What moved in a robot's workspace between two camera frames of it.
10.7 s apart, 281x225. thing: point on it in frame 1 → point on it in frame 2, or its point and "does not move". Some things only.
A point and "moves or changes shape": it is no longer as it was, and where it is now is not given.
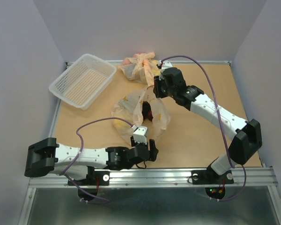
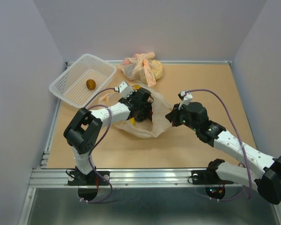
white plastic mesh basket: [81, 83] does not move
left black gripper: [153, 150] → [133, 94]
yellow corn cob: [122, 125] → [132, 120]
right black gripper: [157, 88] → [173, 116]
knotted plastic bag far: [141, 67] does not move
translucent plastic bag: [129, 107] moves or changes shape
